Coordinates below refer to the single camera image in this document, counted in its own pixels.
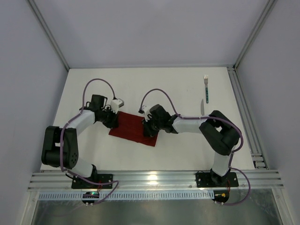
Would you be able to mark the aluminium rail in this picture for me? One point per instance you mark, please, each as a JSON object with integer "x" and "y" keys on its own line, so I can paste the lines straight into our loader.
{"x": 155, "y": 180}
{"x": 250, "y": 131}

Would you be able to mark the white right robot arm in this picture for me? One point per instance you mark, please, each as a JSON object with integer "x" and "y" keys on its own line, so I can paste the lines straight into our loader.
{"x": 222, "y": 135}

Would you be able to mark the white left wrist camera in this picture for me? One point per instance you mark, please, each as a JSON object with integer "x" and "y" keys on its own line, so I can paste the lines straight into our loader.
{"x": 116, "y": 104}

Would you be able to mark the fork with teal handle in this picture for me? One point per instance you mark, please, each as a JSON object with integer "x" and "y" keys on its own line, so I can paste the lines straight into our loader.
{"x": 205, "y": 78}

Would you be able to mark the knife with teal handle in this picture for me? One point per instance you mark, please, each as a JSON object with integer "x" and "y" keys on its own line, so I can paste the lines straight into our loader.
{"x": 202, "y": 107}

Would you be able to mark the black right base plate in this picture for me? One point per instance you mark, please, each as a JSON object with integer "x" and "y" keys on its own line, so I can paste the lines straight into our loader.
{"x": 211, "y": 180}

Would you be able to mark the corner frame post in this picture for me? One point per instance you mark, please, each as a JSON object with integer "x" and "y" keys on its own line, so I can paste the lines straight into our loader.
{"x": 42, "y": 22}
{"x": 266, "y": 11}

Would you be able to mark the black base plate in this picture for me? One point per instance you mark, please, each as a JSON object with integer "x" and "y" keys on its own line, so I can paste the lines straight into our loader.
{"x": 78, "y": 183}
{"x": 211, "y": 180}

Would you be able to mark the aluminium front rail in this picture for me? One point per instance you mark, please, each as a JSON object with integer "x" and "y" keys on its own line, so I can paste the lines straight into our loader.
{"x": 155, "y": 180}

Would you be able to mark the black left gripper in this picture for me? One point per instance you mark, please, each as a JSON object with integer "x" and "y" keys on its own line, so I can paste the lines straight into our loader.
{"x": 112, "y": 122}

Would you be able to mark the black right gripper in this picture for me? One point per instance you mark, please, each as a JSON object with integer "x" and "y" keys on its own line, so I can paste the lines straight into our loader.
{"x": 149, "y": 129}

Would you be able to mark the right corner frame post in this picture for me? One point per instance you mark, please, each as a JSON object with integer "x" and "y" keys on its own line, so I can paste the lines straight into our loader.
{"x": 266, "y": 11}

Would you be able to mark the left corner frame post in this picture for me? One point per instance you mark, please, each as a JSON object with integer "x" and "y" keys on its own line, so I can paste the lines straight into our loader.
{"x": 42, "y": 22}

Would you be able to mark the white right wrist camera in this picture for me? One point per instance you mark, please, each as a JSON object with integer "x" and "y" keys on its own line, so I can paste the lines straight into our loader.
{"x": 145, "y": 112}

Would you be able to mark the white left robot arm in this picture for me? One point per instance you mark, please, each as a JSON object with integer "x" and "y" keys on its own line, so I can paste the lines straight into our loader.
{"x": 60, "y": 146}

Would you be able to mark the slotted cable duct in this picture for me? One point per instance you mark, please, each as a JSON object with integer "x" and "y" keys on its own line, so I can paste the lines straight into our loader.
{"x": 127, "y": 195}

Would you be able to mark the aluminium right side rail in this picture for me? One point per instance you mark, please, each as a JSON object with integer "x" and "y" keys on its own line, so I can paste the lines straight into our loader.
{"x": 250, "y": 131}

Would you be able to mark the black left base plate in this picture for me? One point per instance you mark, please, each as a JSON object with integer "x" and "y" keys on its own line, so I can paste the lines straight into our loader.
{"x": 78, "y": 183}

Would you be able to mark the dark red cloth napkin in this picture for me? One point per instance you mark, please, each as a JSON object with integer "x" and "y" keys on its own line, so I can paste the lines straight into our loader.
{"x": 131, "y": 128}

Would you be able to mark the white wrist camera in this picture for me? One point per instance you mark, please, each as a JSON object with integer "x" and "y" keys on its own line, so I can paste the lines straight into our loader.
{"x": 145, "y": 112}
{"x": 116, "y": 104}

